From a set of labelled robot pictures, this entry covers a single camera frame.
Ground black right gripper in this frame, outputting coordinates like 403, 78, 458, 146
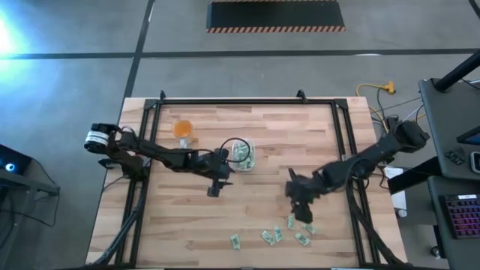
284, 168, 323, 225

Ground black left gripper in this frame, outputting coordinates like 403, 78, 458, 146
194, 148, 236, 198

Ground clear plastic container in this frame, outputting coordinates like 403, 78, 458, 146
230, 138, 257, 173

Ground yellow ceramic mug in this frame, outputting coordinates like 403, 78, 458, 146
172, 119, 198, 148

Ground white paper sheet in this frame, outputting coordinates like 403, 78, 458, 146
384, 166, 408, 212

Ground dark desk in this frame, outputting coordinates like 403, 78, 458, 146
427, 175, 480, 270

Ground black ramp hazard stripes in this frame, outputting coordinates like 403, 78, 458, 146
205, 0, 347, 34

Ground small black controller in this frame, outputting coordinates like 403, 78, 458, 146
445, 149, 467, 167

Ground purple backlit keyboard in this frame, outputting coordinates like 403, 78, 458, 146
443, 193, 480, 240

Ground grey desk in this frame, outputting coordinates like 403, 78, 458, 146
418, 77, 480, 181

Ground black tablet screen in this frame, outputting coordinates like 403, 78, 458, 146
456, 125, 480, 146

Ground black equipment stand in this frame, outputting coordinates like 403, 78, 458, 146
0, 170, 61, 200

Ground black pole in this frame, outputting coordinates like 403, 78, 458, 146
433, 50, 480, 93

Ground black device blue light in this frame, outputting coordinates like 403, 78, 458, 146
0, 144, 33, 176

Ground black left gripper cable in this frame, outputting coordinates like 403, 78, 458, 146
219, 137, 251, 164

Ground black aluminium rig frame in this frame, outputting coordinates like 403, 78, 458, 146
89, 89, 413, 268

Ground yellow extension cord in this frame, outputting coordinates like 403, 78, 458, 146
355, 81, 397, 125

